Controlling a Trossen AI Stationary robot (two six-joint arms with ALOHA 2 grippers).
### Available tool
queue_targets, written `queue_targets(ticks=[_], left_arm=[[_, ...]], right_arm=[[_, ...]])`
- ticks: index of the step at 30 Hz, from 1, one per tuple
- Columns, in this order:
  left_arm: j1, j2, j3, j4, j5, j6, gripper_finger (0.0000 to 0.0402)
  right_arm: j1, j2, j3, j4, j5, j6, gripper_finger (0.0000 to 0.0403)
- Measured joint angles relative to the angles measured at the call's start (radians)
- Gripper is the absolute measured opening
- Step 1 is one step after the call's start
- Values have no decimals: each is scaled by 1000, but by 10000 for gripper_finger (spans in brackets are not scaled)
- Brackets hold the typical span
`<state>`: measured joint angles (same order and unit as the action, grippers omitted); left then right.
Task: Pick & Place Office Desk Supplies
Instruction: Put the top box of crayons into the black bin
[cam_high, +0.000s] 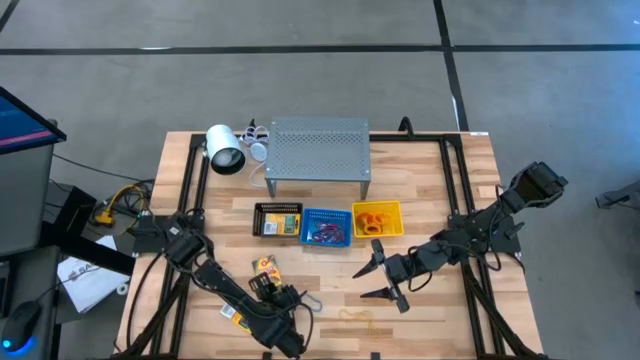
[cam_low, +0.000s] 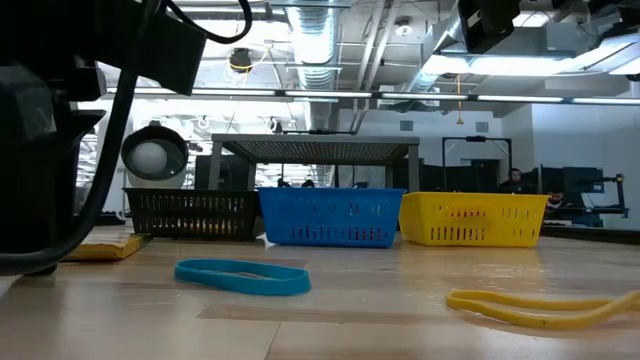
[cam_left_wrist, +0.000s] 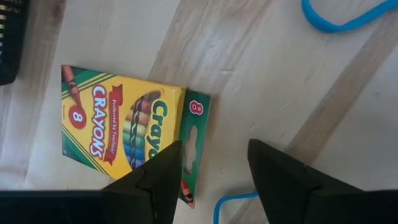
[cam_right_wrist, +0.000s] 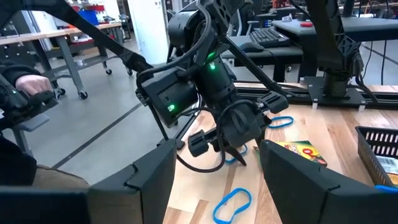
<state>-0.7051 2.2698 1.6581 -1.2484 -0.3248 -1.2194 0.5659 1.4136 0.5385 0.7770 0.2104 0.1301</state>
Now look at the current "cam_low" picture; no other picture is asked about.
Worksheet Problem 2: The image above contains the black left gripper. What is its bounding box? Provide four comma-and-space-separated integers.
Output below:
0, 0, 146, 146

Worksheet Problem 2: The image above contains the grey perforated metal shelf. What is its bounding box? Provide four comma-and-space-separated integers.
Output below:
207, 133, 421, 194

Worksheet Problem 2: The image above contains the yellow rubber band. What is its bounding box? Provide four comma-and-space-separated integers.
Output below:
445, 288, 640, 331

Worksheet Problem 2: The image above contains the yellow hanging cord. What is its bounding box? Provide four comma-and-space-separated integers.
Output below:
454, 73, 465, 126

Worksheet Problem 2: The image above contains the yellow plastic basket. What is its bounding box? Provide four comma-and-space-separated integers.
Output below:
398, 191, 550, 249

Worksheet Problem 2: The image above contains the black metal frame stand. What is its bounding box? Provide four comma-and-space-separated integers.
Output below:
441, 135, 514, 194

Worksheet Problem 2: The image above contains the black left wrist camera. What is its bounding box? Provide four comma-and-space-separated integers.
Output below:
137, 9, 207, 96

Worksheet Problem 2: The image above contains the long ceiling light strip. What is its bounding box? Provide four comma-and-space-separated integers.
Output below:
107, 85, 640, 106

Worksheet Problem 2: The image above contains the black monitor back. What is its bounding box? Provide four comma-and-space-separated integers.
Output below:
194, 154, 257, 191

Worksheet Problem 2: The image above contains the blue rubber band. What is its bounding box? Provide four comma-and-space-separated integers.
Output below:
173, 257, 313, 297

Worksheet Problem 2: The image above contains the black camera cable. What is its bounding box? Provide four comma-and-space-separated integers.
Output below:
0, 0, 254, 276

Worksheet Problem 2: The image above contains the white building column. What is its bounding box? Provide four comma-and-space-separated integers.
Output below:
99, 107, 135, 215

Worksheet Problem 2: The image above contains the black equipment rig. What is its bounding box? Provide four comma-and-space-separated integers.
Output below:
537, 166, 630, 229

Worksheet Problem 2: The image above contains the white cylindrical spotlight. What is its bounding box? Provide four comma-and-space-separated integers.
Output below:
119, 121, 190, 190

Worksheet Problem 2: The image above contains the yellow green crayon box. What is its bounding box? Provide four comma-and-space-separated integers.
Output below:
62, 230, 147, 263

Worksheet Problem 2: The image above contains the silver spiral ventilation duct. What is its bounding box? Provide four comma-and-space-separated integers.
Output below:
399, 0, 481, 96
285, 0, 347, 132

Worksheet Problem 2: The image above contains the black plastic basket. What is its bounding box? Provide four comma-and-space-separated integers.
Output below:
123, 188, 262, 241

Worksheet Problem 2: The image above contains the blue plastic basket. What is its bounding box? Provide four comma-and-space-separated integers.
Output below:
257, 187, 406, 249

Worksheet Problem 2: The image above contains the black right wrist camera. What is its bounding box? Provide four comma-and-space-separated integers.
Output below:
457, 0, 521, 55

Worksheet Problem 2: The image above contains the round ceiling sensor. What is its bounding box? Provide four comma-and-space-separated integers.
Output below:
393, 16, 414, 38

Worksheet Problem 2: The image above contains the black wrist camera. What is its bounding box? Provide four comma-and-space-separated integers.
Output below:
137, 9, 207, 96
457, 0, 521, 55

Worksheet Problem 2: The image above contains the black ceiling cable reel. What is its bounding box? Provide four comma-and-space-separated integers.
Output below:
228, 47, 254, 75

